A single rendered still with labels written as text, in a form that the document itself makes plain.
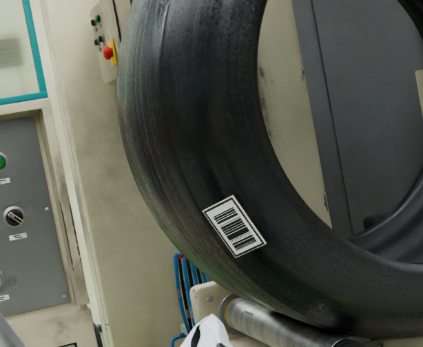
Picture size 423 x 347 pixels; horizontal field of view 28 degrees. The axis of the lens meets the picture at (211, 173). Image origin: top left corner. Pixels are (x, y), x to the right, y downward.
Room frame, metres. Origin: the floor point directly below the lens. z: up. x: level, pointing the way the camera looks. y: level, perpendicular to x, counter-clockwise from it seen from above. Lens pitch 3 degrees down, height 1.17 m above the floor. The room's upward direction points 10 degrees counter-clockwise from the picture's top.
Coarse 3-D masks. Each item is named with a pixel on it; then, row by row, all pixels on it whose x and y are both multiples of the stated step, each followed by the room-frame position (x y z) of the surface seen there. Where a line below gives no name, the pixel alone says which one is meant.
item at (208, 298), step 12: (192, 288) 1.22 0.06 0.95; (204, 288) 1.21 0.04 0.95; (216, 288) 1.21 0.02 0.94; (192, 300) 1.21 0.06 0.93; (204, 300) 1.21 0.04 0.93; (216, 300) 1.21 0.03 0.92; (228, 300) 1.21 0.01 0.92; (204, 312) 1.20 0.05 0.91; (216, 312) 1.21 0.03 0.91; (240, 336) 1.22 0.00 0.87
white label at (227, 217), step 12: (216, 204) 0.85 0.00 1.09; (228, 204) 0.85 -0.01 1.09; (216, 216) 0.86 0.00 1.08; (228, 216) 0.85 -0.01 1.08; (240, 216) 0.85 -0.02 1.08; (216, 228) 0.86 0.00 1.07; (228, 228) 0.86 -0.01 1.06; (240, 228) 0.85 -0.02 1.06; (252, 228) 0.85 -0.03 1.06; (228, 240) 0.86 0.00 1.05; (240, 240) 0.86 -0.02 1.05; (252, 240) 0.85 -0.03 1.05; (264, 240) 0.85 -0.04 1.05; (240, 252) 0.86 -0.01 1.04
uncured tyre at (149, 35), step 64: (192, 0) 0.86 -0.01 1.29; (256, 0) 0.85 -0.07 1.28; (128, 64) 0.99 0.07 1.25; (192, 64) 0.85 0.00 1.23; (256, 64) 0.85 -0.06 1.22; (128, 128) 1.00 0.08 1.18; (192, 128) 0.85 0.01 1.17; (256, 128) 0.84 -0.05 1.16; (192, 192) 0.87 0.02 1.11; (256, 192) 0.85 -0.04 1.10; (192, 256) 1.01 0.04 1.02; (256, 256) 0.87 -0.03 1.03; (320, 256) 0.86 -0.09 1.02; (384, 256) 1.19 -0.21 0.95; (320, 320) 0.90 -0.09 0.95; (384, 320) 0.90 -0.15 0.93
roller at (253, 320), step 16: (240, 304) 1.17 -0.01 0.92; (256, 304) 1.15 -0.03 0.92; (240, 320) 1.14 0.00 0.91; (256, 320) 1.10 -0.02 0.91; (272, 320) 1.06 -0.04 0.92; (288, 320) 1.03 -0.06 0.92; (256, 336) 1.10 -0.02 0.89; (272, 336) 1.04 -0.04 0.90; (288, 336) 1.00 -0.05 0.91; (304, 336) 0.96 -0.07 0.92; (320, 336) 0.93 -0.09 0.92; (336, 336) 0.91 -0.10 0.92
